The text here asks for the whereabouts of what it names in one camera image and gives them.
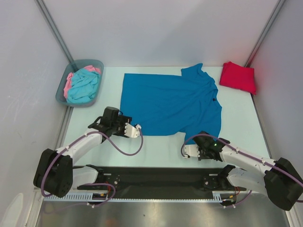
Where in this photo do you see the dark blue t shirt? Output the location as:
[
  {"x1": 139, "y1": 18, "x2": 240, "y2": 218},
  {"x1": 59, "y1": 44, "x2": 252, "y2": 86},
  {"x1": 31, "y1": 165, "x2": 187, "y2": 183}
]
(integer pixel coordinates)
[{"x1": 120, "y1": 63, "x2": 222, "y2": 144}]

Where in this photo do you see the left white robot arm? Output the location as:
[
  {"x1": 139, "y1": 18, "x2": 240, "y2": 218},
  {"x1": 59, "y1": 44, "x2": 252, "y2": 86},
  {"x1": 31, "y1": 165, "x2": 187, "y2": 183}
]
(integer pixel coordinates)
[{"x1": 33, "y1": 107, "x2": 132, "y2": 198}]

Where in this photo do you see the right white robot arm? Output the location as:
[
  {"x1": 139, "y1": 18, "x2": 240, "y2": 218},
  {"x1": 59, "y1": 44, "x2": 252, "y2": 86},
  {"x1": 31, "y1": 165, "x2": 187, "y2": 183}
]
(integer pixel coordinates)
[{"x1": 192, "y1": 131, "x2": 303, "y2": 211}]

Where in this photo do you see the light blue t shirt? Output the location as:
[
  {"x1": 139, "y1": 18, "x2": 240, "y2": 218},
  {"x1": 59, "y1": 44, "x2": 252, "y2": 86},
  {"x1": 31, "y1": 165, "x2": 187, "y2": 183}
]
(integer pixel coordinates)
[{"x1": 67, "y1": 68, "x2": 101, "y2": 105}]

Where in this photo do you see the teal plastic basket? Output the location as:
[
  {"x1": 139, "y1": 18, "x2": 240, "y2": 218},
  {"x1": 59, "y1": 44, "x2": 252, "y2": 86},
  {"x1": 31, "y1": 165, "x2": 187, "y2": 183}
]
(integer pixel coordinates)
[{"x1": 55, "y1": 59, "x2": 104, "y2": 107}]

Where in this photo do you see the black front mat strip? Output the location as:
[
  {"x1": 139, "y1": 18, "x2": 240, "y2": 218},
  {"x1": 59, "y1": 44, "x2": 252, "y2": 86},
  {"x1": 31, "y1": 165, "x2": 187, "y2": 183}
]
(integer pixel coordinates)
[{"x1": 47, "y1": 165, "x2": 276, "y2": 201}]

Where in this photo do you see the pink t shirt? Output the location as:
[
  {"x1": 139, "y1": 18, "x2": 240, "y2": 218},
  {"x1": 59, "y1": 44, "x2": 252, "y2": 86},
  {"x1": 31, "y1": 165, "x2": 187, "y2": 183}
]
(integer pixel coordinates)
[{"x1": 63, "y1": 65, "x2": 101, "y2": 98}]

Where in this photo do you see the folded red t shirt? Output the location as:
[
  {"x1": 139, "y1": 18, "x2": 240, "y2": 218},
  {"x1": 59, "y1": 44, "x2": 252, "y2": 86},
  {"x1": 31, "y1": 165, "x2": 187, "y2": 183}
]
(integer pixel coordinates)
[{"x1": 219, "y1": 61, "x2": 257, "y2": 95}]

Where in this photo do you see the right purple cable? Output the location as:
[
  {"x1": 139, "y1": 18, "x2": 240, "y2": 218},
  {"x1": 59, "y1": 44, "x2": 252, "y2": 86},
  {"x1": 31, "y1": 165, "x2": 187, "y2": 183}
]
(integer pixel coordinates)
[{"x1": 181, "y1": 134, "x2": 303, "y2": 208}]

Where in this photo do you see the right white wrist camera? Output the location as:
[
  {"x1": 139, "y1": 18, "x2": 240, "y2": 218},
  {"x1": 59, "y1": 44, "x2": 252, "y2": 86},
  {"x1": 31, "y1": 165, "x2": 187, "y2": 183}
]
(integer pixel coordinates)
[{"x1": 181, "y1": 144, "x2": 200, "y2": 158}]

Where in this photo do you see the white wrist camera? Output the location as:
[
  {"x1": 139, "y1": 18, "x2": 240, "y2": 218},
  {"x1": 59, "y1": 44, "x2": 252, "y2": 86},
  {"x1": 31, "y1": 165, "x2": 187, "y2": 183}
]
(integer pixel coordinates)
[
  {"x1": 181, "y1": 144, "x2": 200, "y2": 158},
  {"x1": 124, "y1": 123, "x2": 142, "y2": 138}
]

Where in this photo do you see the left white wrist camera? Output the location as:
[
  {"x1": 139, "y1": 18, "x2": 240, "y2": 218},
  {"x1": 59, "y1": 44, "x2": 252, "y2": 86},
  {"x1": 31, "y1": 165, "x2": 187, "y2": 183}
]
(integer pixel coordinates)
[{"x1": 124, "y1": 123, "x2": 142, "y2": 138}]

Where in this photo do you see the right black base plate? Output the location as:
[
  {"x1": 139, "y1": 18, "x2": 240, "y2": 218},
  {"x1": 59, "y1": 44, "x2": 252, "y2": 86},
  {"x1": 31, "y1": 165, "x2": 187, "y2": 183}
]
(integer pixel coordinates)
[{"x1": 198, "y1": 174, "x2": 247, "y2": 191}]

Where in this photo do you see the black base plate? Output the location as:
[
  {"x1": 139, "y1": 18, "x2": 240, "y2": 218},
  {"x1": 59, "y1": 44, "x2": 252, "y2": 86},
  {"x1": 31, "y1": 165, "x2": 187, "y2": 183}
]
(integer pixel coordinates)
[
  {"x1": 77, "y1": 174, "x2": 120, "y2": 191},
  {"x1": 198, "y1": 174, "x2": 247, "y2": 191}
]

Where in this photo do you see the right slotted cable duct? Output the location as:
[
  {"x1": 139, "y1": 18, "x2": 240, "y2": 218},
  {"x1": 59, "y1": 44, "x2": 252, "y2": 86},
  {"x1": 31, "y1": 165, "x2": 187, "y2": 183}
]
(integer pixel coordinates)
[{"x1": 213, "y1": 191, "x2": 237, "y2": 202}]

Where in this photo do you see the slotted cable duct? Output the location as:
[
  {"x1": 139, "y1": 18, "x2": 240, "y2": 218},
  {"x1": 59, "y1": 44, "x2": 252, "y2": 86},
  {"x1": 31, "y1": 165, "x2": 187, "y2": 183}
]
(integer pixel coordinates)
[
  {"x1": 213, "y1": 191, "x2": 237, "y2": 202},
  {"x1": 44, "y1": 191, "x2": 108, "y2": 202}
]

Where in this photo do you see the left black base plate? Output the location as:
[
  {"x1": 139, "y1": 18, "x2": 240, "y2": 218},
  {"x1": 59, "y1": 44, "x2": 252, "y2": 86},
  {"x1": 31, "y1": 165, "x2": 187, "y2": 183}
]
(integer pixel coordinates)
[{"x1": 77, "y1": 174, "x2": 120, "y2": 191}]

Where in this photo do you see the left slotted cable duct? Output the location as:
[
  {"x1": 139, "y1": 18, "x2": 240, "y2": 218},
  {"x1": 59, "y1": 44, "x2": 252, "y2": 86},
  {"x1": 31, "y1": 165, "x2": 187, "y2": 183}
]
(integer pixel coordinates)
[{"x1": 44, "y1": 191, "x2": 108, "y2": 202}]

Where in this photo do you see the left aluminium corner post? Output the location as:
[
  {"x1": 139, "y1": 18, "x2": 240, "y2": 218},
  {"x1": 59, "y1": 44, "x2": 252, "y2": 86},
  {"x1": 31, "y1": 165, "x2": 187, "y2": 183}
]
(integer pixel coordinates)
[{"x1": 34, "y1": 0, "x2": 74, "y2": 62}]

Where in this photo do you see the aluminium corner post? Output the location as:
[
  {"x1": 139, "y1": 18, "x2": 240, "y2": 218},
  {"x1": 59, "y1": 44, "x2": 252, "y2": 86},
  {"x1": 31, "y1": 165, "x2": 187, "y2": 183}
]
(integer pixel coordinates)
[
  {"x1": 244, "y1": 0, "x2": 287, "y2": 68},
  {"x1": 34, "y1": 0, "x2": 74, "y2": 62}
]

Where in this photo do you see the right aluminium corner post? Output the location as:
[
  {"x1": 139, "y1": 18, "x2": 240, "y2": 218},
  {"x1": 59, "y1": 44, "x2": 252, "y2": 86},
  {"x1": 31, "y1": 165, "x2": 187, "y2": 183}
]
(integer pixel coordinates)
[{"x1": 244, "y1": 0, "x2": 287, "y2": 68}]

